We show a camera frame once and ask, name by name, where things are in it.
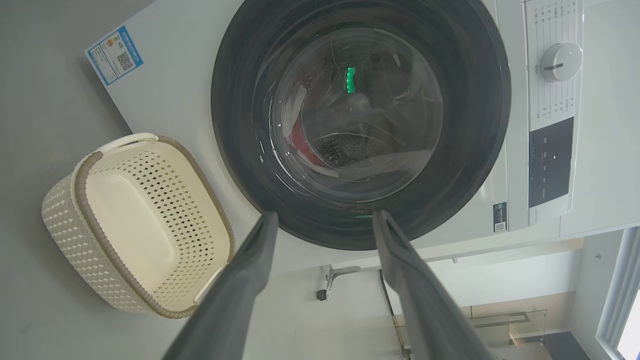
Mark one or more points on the cream perforated laundry basket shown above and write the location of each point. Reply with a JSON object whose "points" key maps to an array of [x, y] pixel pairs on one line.
{"points": [[130, 220]]}

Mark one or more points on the washing machine control panel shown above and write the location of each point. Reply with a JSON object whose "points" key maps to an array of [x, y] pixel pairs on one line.
{"points": [[550, 160]]}

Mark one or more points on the small black QR sticker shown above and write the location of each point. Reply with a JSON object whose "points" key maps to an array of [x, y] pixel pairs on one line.
{"points": [[500, 217]]}

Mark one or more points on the white window frame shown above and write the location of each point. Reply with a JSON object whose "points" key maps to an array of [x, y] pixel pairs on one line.
{"points": [[617, 300]]}

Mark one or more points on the red white-striped jersey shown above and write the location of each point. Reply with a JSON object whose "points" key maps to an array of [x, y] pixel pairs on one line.
{"points": [[302, 142]]}

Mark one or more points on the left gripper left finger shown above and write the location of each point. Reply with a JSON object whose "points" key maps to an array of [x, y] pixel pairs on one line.
{"points": [[235, 310]]}

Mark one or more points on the white control knob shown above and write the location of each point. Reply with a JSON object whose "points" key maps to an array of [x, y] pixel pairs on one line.
{"points": [[561, 62]]}

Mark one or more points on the black round glass washer door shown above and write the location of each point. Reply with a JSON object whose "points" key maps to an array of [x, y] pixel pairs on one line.
{"points": [[240, 100]]}

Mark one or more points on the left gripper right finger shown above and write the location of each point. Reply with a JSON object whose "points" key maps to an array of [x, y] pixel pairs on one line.
{"points": [[425, 310]]}

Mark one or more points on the white washing machine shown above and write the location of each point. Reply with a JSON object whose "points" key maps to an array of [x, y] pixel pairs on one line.
{"points": [[170, 75]]}

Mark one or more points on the grey trolley leg with caster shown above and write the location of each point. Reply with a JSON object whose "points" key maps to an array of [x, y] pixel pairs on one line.
{"points": [[334, 276]]}

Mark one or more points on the blue energy label sticker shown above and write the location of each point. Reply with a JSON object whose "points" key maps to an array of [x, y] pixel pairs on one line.
{"points": [[114, 55]]}

